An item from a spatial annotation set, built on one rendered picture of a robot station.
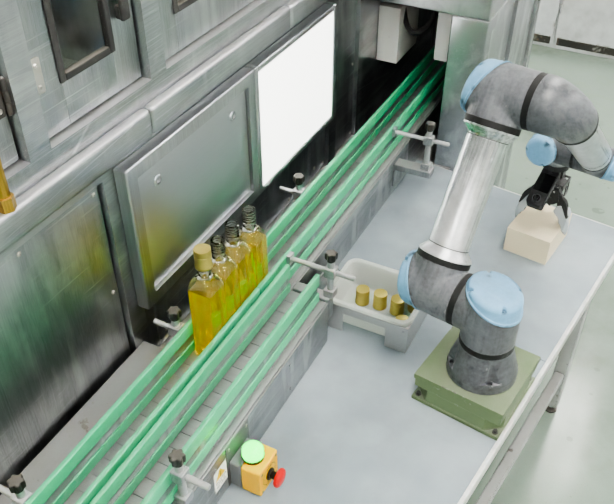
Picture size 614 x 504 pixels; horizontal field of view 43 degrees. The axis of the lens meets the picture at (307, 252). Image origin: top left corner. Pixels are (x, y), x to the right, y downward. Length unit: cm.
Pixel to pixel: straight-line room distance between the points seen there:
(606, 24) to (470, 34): 292
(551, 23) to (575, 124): 366
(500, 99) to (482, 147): 10
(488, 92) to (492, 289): 39
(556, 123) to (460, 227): 27
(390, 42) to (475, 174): 101
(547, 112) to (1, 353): 107
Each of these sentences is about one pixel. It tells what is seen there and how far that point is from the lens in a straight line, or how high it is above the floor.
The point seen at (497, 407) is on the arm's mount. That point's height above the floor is 83.
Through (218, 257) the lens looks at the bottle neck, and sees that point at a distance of 156.
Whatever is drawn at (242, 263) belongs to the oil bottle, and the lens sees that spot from 162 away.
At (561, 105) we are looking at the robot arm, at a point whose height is 139.
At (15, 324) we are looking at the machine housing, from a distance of 141.
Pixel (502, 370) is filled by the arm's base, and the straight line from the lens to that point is 168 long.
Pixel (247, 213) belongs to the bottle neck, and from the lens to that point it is 161.
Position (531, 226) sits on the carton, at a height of 82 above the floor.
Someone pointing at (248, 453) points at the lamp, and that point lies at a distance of 155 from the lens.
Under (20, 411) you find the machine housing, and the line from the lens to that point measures 151.
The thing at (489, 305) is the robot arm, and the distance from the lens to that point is 156.
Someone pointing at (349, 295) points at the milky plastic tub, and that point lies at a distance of 197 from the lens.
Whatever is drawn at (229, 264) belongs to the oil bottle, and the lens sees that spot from 157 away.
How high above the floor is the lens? 209
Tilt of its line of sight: 39 degrees down
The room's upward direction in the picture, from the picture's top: straight up
